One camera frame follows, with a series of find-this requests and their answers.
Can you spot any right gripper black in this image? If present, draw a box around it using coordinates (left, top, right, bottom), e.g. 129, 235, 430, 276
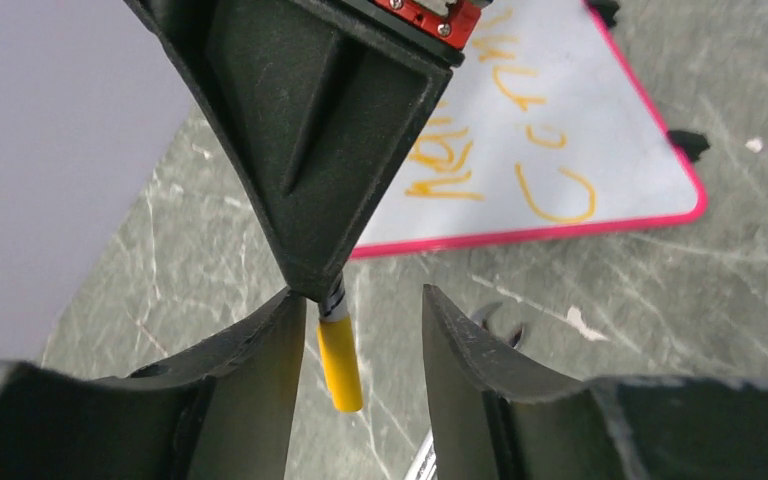
130, 0, 490, 302

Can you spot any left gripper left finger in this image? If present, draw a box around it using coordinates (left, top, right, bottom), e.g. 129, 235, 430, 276
0, 290, 306, 479

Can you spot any yellow marker cap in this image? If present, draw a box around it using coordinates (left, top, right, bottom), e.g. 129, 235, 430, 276
317, 315, 364, 413

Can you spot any white marker pen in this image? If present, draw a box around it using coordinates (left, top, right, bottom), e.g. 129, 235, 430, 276
318, 274, 350, 323

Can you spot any whiteboard with red rim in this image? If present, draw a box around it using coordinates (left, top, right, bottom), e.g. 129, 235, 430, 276
353, 1, 707, 258

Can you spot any silver combination wrench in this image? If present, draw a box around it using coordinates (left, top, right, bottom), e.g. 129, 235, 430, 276
402, 301, 528, 480

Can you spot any black whiteboard clip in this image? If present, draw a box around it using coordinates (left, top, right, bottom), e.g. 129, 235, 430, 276
667, 129, 711, 164
585, 0, 621, 29

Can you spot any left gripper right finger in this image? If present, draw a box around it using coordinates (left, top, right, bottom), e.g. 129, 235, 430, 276
422, 285, 768, 479

